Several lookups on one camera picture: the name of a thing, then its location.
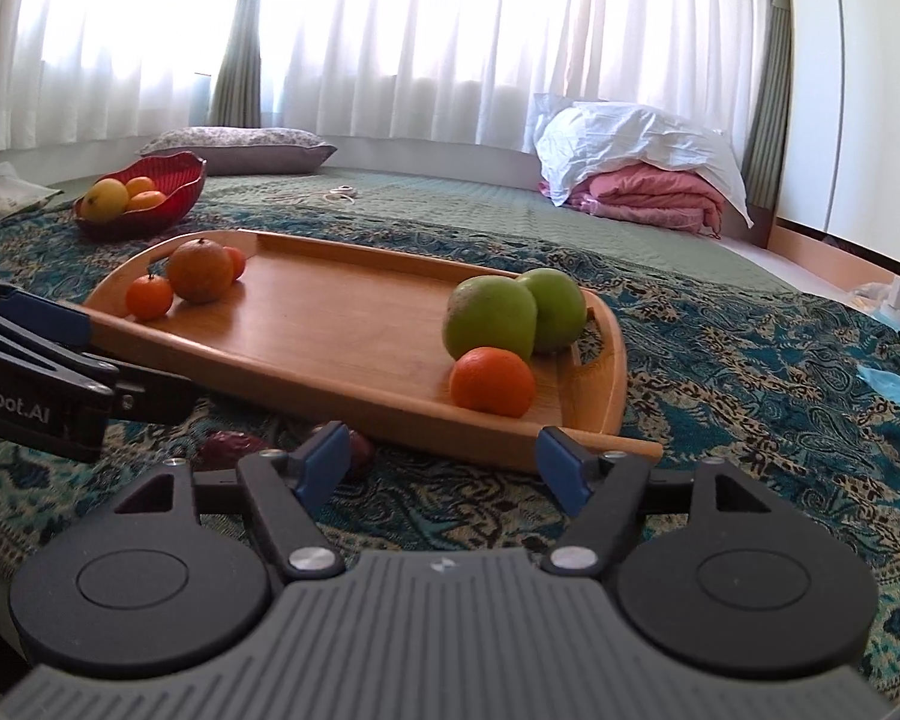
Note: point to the white wardrobe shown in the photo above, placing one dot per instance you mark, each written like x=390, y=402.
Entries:
x=862, y=90

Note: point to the teal patterned blanket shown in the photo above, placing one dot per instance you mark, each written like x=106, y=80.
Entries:
x=720, y=405

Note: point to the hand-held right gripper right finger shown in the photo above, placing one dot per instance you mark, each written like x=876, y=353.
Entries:
x=562, y=469

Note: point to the small orange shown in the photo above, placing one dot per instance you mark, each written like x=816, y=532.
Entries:
x=140, y=185
x=150, y=201

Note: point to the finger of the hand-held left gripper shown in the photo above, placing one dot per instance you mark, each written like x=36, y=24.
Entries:
x=45, y=319
x=154, y=399

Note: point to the white window ledge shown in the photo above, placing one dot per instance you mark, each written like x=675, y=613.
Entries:
x=435, y=154

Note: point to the red ribbed bowl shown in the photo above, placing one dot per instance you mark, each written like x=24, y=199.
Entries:
x=174, y=199

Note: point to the blue cloth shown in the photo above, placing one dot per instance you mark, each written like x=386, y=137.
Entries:
x=896, y=397

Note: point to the white crumpled cloth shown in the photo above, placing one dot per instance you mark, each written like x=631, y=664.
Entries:
x=630, y=135

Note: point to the yellow pear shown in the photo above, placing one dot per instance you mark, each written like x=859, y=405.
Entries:
x=105, y=200

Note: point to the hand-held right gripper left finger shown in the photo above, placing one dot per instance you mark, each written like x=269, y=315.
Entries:
x=322, y=459

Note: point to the red date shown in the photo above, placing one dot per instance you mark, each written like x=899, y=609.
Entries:
x=221, y=450
x=358, y=455

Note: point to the green quilted bedspread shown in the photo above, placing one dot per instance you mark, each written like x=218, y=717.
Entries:
x=450, y=202

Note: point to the white sheer curtain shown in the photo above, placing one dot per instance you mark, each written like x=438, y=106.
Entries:
x=457, y=30

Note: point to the crumpled plastic bag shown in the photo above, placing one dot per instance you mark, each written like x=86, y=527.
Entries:
x=11, y=191

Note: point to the pink folded quilt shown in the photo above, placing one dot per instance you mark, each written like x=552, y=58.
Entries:
x=645, y=202

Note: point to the large orange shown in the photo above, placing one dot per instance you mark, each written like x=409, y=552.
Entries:
x=200, y=271

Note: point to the floral pillow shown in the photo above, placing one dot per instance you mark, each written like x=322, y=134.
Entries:
x=232, y=146

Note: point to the wooden tray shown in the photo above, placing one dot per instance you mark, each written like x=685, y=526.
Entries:
x=330, y=322

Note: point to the mandarin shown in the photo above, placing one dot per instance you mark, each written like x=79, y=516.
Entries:
x=148, y=297
x=237, y=262
x=493, y=382

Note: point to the green apple with brown patch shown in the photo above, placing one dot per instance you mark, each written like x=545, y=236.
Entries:
x=490, y=317

